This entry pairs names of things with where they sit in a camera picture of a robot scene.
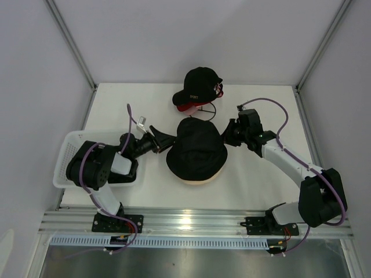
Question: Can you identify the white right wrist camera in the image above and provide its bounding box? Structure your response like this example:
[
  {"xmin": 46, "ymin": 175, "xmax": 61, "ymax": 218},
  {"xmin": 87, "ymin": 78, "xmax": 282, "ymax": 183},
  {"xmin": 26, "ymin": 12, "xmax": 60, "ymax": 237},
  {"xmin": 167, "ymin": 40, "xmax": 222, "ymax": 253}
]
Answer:
[{"xmin": 237, "ymin": 105, "xmax": 246, "ymax": 112}]

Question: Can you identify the red baseball cap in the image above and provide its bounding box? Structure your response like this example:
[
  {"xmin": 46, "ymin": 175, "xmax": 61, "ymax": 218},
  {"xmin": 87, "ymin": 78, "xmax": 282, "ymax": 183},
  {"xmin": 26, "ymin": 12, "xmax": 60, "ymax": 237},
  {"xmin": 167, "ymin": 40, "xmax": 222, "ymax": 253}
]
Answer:
[{"xmin": 172, "ymin": 83, "xmax": 224, "ymax": 116}]

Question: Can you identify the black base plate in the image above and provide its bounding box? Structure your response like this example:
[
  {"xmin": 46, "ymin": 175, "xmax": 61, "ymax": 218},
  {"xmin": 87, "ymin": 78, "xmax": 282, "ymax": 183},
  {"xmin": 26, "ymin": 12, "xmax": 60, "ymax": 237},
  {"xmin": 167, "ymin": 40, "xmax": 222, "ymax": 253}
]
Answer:
[
  {"xmin": 239, "ymin": 217, "xmax": 299, "ymax": 236},
  {"xmin": 92, "ymin": 213, "xmax": 144, "ymax": 233}
]

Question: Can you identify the white plastic bin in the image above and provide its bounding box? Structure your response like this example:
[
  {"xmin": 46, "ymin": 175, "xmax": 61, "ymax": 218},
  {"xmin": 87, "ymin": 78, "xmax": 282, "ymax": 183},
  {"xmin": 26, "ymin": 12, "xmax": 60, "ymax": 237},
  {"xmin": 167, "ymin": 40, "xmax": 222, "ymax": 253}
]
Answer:
[{"xmin": 53, "ymin": 130, "xmax": 145, "ymax": 189}]

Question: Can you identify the aluminium frame post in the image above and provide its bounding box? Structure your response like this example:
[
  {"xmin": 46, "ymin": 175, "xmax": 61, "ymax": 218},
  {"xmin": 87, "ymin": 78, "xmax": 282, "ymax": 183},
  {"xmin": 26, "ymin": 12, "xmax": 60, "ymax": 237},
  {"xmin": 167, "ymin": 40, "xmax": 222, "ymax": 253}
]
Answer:
[
  {"xmin": 294, "ymin": 0, "xmax": 356, "ymax": 93},
  {"xmin": 43, "ymin": 0, "xmax": 97, "ymax": 90}
]

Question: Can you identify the white slotted cable duct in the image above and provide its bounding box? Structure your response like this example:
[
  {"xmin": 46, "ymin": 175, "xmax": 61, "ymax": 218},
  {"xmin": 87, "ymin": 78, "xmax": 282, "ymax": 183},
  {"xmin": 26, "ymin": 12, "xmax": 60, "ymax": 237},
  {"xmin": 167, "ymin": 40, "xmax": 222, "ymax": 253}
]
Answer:
[{"xmin": 50, "ymin": 235, "xmax": 269, "ymax": 250}]

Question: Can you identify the black sport baseball cap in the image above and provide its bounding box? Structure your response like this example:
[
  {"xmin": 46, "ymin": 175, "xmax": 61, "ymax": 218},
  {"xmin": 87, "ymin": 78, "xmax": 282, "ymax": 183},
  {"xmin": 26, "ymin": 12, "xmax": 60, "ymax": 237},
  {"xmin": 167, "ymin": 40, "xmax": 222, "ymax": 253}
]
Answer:
[{"xmin": 172, "ymin": 67, "xmax": 223, "ymax": 106}]

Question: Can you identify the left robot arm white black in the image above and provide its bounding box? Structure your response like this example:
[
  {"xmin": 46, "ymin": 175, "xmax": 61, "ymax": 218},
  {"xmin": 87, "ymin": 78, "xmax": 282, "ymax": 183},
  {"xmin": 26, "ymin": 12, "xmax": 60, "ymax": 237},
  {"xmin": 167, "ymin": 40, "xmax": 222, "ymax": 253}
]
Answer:
[{"xmin": 66, "ymin": 126, "xmax": 176, "ymax": 232}]

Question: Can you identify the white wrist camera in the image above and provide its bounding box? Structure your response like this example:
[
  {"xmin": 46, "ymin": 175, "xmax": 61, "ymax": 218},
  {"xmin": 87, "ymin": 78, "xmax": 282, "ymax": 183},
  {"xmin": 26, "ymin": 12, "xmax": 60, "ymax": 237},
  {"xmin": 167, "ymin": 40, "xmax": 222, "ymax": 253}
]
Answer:
[
  {"xmin": 237, "ymin": 105, "xmax": 246, "ymax": 112},
  {"xmin": 136, "ymin": 116, "xmax": 147, "ymax": 134}
]

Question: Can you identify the left aluminium frame post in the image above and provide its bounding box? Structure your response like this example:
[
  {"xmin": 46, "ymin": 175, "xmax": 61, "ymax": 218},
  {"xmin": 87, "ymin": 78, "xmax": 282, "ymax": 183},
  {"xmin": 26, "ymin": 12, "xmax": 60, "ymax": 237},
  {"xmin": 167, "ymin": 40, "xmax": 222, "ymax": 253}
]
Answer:
[{"xmin": 43, "ymin": 0, "xmax": 97, "ymax": 90}]

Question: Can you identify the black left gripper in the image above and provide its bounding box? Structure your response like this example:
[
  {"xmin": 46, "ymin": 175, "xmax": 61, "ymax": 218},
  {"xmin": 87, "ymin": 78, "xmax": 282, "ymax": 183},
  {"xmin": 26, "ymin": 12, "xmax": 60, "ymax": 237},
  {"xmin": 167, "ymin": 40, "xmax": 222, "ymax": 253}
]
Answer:
[{"xmin": 131, "ymin": 125, "xmax": 177, "ymax": 159}]

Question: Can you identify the aluminium mounting rail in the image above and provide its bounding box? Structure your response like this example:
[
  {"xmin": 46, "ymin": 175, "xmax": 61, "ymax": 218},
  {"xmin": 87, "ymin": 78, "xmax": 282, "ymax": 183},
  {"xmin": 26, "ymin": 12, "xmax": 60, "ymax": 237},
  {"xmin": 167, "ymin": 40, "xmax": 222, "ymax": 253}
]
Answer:
[{"xmin": 37, "ymin": 206, "xmax": 356, "ymax": 240}]

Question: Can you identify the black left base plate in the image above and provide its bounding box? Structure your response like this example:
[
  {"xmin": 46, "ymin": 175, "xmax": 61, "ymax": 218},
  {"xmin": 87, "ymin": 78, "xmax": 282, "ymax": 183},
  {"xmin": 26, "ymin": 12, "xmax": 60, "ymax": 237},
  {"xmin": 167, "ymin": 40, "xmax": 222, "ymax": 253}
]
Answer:
[{"xmin": 92, "ymin": 213, "xmax": 144, "ymax": 233}]

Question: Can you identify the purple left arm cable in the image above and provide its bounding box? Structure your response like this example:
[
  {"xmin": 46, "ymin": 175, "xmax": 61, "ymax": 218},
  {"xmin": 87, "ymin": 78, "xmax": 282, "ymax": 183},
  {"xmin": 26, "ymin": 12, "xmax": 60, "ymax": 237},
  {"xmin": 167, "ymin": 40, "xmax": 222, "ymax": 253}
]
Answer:
[{"xmin": 79, "ymin": 104, "xmax": 140, "ymax": 217}]

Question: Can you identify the black wire hat stand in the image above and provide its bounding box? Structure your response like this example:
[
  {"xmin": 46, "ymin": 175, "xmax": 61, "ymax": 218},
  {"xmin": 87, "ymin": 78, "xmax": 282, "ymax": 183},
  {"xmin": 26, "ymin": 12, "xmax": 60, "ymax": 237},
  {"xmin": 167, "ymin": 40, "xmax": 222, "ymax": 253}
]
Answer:
[{"xmin": 190, "ymin": 103, "xmax": 217, "ymax": 121}]

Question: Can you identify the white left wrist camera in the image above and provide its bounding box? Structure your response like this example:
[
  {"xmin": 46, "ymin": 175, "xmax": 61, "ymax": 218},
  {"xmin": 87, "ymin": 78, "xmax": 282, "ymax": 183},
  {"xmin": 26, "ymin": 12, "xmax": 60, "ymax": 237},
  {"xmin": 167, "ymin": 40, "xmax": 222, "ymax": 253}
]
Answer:
[{"xmin": 136, "ymin": 116, "xmax": 147, "ymax": 134}]

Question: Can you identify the right aluminium frame post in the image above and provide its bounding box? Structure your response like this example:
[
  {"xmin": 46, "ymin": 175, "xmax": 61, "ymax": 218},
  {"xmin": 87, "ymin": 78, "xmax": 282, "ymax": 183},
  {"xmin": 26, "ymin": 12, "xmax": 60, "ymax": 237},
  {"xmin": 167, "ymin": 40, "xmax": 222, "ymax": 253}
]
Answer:
[{"xmin": 294, "ymin": 0, "xmax": 356, "ymax": 93}]

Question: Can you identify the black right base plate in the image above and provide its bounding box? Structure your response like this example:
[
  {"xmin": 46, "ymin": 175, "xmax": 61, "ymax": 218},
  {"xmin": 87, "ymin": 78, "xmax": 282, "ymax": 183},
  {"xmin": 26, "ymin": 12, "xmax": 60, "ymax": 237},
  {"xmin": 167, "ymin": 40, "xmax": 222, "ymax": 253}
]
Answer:
[{"xmin": 239, "ymin": 217, "xmax": 299, "ymax": 236}]

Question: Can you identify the beige black reversible bucket hat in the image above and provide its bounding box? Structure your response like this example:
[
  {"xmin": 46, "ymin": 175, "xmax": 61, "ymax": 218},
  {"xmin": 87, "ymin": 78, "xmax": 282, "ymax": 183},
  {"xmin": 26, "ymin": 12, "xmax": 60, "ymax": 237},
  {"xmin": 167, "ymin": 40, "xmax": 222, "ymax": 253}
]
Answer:
[{"xmin": 166, "ymin": 145, "xmax": 228, "ymax": 181}]

